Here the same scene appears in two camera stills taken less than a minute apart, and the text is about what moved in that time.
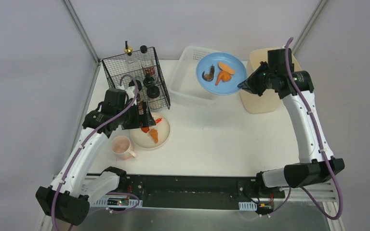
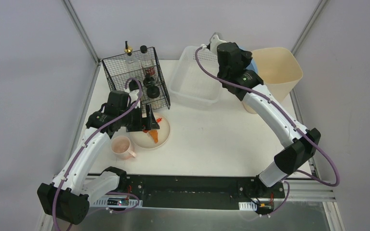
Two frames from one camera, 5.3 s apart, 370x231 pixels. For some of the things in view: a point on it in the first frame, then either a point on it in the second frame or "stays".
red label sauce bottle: (148, 63) stays
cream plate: (149, 137) stays
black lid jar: (152, 92) stays
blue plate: (220, 73) -> (252, 65)
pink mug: (120, 146) stays
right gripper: (257, 82) -> (229, 73)
